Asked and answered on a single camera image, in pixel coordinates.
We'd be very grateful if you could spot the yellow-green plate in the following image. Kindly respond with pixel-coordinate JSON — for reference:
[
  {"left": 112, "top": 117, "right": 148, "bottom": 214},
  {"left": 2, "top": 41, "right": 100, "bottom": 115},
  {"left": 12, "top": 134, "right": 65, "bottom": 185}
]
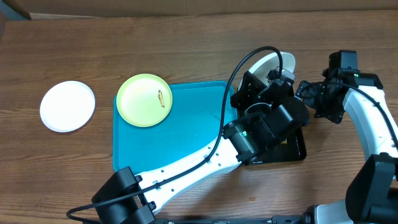
[{"left": 116, "top": 73, "right": 173, "bottom": 128}]

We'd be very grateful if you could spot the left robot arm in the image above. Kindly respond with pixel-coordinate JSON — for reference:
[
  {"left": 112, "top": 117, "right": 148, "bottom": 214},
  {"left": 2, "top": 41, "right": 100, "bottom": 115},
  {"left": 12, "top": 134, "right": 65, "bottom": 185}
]
[{"left": 92, "top": 69, "right": 309, "bottom": 223}]

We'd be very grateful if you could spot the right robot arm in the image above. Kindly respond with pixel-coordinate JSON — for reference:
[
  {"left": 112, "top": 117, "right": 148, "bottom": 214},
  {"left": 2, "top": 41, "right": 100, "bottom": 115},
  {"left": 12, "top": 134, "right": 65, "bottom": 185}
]
[{"left": 295, "top": 50, "right": 397, "bottom": 223}]

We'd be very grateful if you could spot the black rectangular tray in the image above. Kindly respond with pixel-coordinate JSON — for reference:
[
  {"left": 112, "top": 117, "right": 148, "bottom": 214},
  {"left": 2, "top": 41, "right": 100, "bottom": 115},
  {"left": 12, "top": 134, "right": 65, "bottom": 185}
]
[{"left": 250, "top": 128, "right": 307, "bottom": 164}]

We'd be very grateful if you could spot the teal plastic tray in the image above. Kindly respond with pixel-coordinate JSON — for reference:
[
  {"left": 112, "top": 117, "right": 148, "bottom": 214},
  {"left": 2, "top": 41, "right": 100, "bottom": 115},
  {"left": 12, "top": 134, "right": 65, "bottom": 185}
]
[{"left": 113, "top": 81, "right": 227, "bottom": 174}]

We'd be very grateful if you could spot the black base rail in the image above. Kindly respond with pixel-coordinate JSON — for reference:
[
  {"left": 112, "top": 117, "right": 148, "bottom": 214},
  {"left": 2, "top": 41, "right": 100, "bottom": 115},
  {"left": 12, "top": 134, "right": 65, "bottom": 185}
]
[{"left": 154, "top": 215, "right": 303, "bottom": 224}]

